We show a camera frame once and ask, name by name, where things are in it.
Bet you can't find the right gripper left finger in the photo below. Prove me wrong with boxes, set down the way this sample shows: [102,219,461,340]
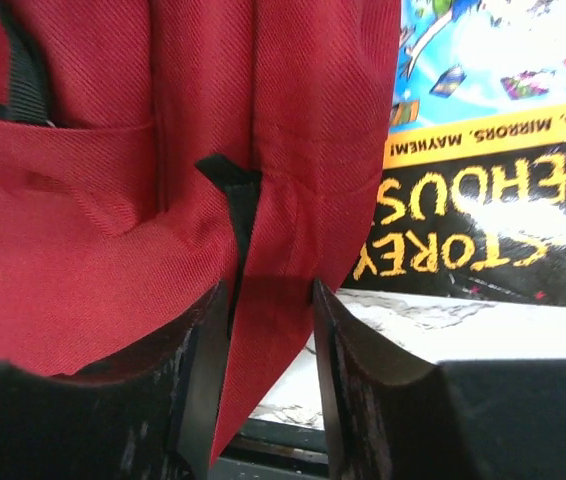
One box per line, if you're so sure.
[0,284,229,479]

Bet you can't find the treehouse storey book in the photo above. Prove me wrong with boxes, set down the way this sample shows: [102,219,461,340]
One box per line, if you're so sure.
[346,0,566,307]

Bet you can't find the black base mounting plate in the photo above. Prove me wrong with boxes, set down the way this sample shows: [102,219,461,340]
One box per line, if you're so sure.
[209,419,329,480]

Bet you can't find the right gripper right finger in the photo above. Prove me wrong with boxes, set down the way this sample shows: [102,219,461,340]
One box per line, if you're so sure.
[313,282,566,479]

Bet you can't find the red backpack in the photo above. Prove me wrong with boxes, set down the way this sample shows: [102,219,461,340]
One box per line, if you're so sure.
[0,1,401,456]

